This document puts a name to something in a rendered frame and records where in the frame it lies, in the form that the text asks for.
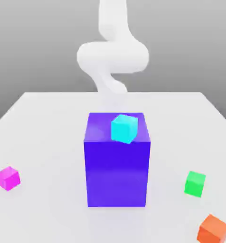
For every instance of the small magenta cube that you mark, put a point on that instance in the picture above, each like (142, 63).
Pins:
(8, 179)

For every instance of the small orange cube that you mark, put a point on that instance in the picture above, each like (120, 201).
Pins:
(212, 230)

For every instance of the small cyan cube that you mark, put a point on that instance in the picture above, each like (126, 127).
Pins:
(123, 129)

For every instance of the large purple box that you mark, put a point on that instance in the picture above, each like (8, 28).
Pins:
(115, 174)

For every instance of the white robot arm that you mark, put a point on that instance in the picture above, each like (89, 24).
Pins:
(113, 57)

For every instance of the small green cube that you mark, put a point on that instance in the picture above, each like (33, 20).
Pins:
(194, 184)

